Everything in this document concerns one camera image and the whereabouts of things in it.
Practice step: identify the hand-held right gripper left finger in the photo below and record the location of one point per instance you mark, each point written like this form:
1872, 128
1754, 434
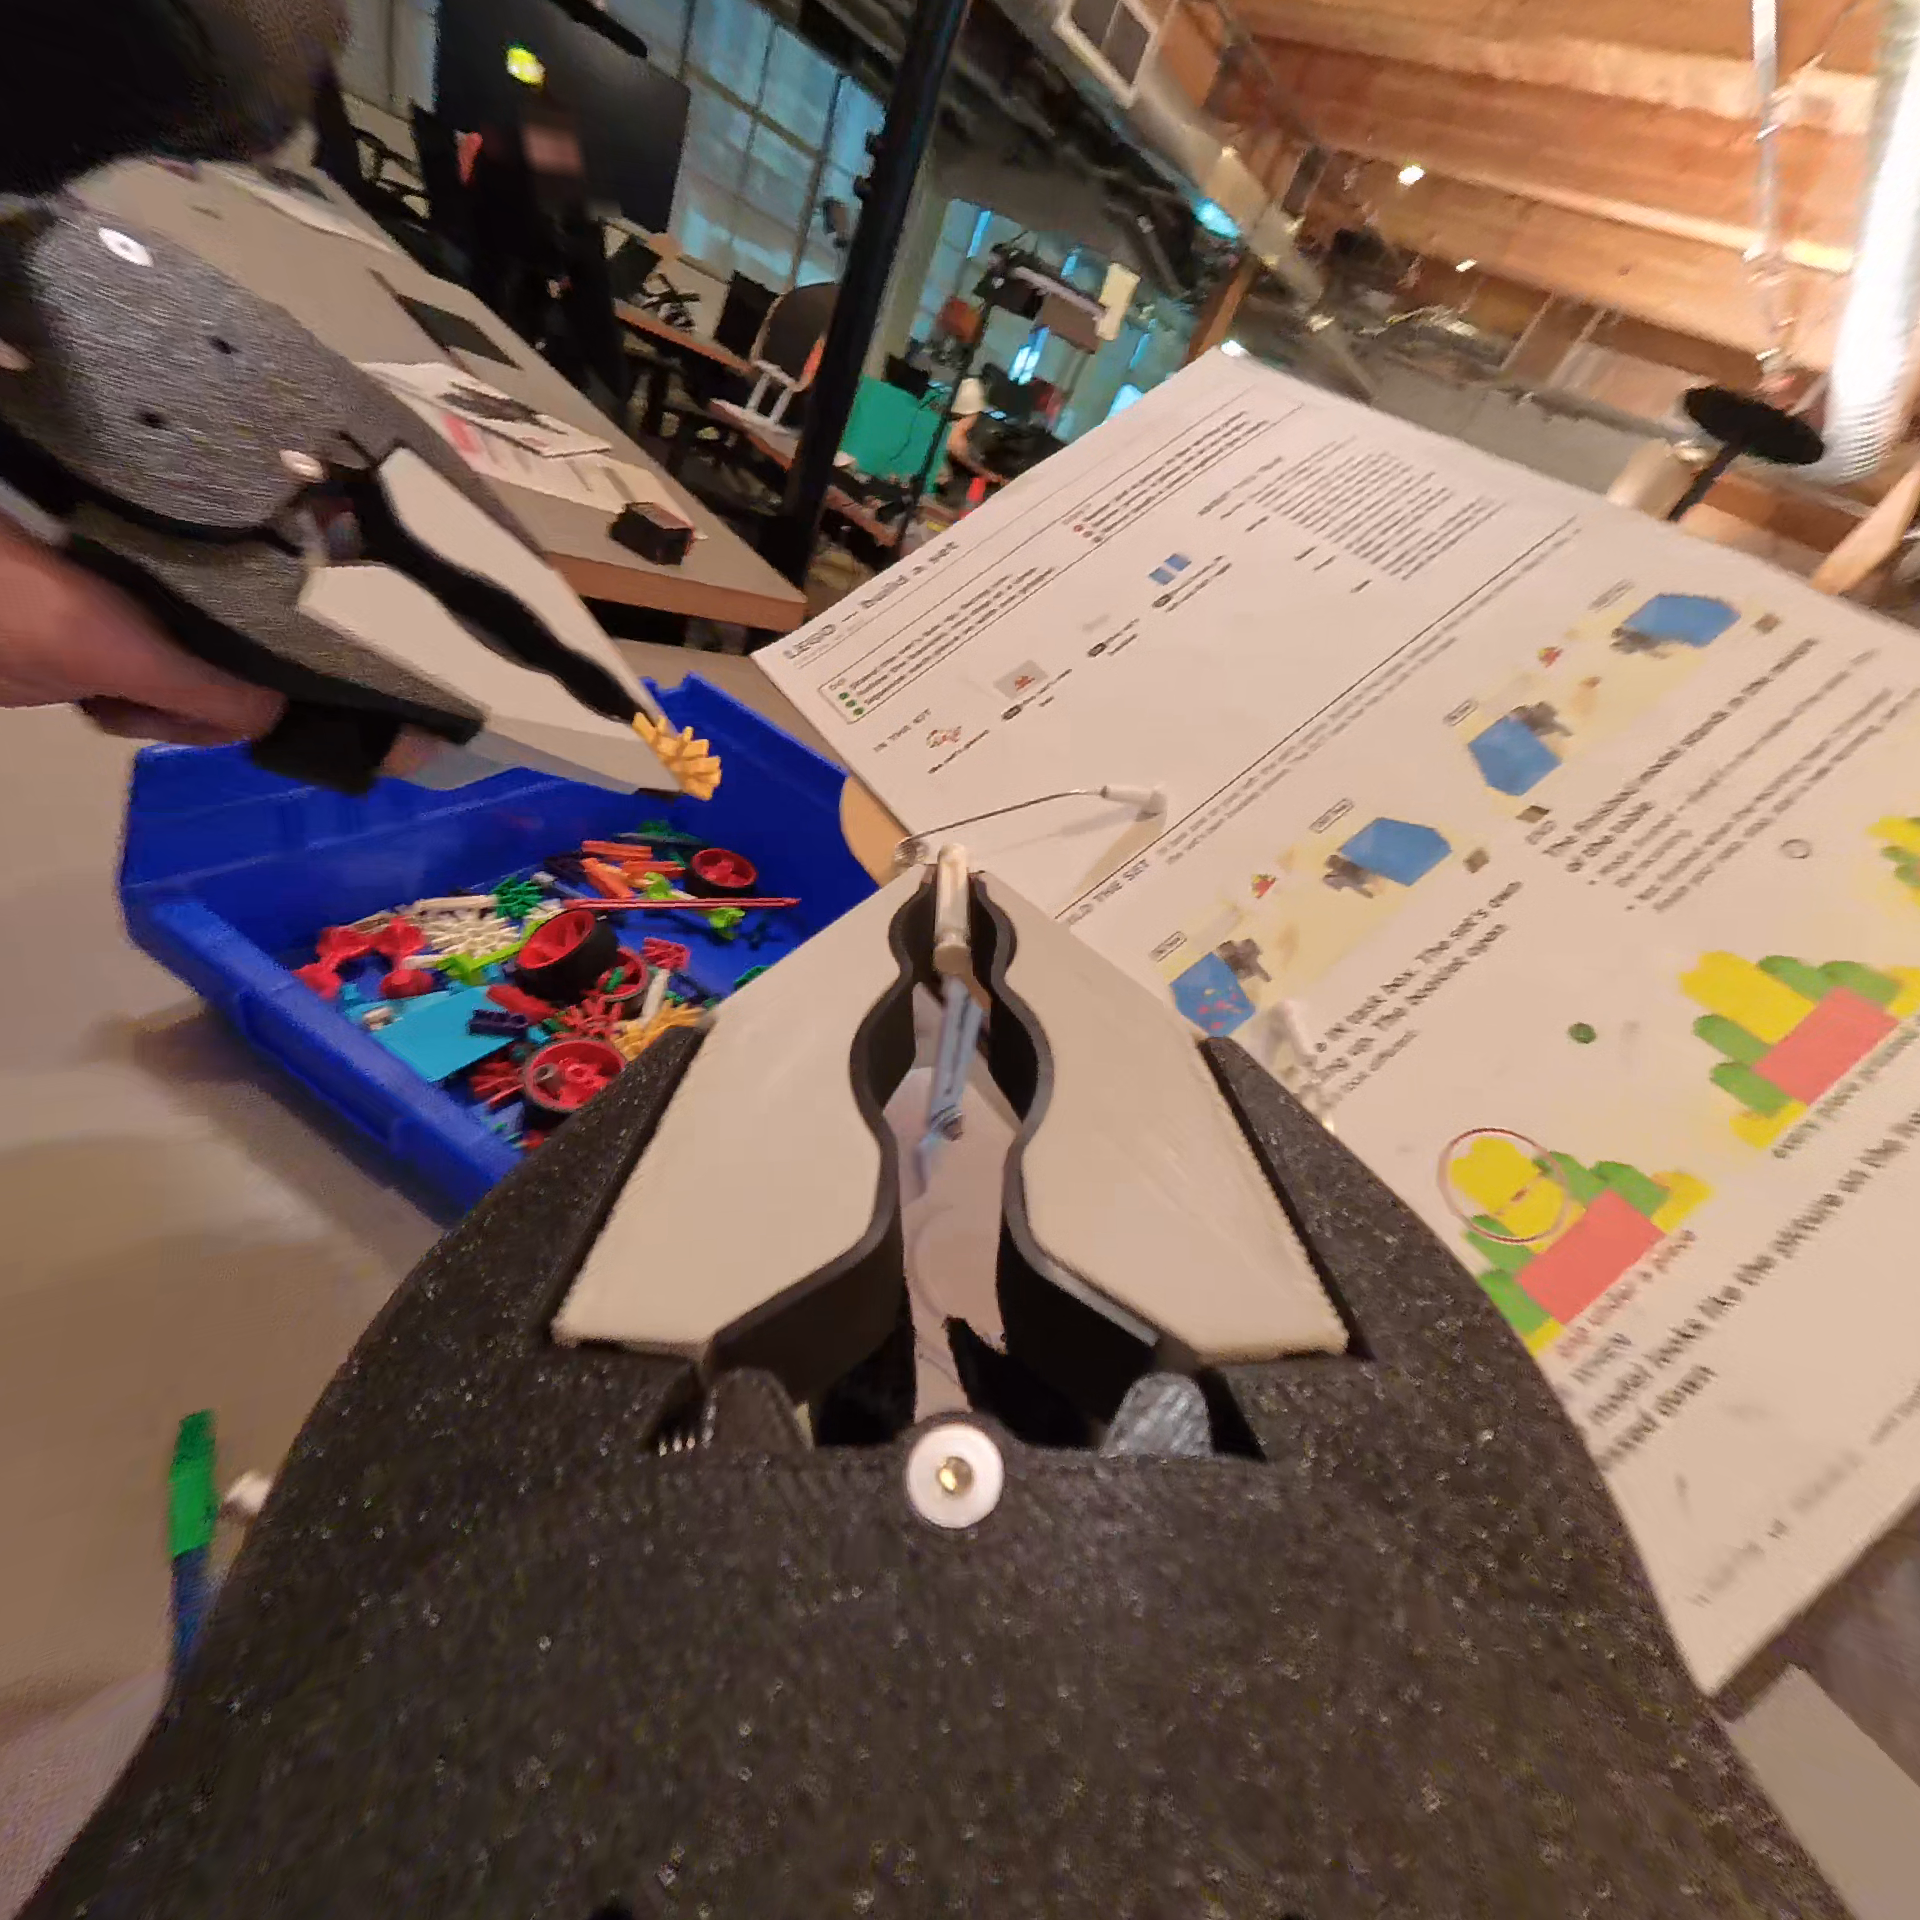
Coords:
735, 1184

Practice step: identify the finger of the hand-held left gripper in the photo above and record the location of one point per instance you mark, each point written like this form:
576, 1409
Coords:
435, 644
495, 556

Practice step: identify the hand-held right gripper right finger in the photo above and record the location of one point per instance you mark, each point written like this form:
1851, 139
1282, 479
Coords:
1171, 1184

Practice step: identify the yellow connector piece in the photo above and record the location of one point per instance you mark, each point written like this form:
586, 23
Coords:
682, 758

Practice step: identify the blue parts bin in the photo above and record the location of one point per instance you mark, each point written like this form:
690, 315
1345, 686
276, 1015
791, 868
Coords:
225, 840

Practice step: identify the white rod piece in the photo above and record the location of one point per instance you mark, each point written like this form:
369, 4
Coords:
953, 915

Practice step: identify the colourful construction toy model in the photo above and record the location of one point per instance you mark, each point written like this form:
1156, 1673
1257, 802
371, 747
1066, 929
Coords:
191, 1476

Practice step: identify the person's left hand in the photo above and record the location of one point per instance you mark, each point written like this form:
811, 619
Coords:
90, 644

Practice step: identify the printed paper stack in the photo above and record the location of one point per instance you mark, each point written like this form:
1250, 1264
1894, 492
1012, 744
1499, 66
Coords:
495, 412

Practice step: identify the small black box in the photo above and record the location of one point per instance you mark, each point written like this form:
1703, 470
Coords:
651, 534

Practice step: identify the red wheel with black tyre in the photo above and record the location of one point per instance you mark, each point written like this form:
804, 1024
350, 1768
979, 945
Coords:
567, 953
574, 1072

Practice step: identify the pile of colourful construction pieces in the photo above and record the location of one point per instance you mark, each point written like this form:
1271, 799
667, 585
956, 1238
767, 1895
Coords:
630, 868

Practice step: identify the light blue panel piece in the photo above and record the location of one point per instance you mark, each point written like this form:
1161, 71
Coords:
441, 1036

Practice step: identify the green storage tub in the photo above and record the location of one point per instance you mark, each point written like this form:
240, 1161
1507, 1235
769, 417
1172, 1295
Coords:
902, 428

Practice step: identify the black flat screen monitor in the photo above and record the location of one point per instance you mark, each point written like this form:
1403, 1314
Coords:
599, 106

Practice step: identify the black pole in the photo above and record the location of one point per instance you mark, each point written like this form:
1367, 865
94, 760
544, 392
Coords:
870, 270

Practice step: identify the printed instruction sheet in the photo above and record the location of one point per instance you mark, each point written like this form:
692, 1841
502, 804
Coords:
1348, 675

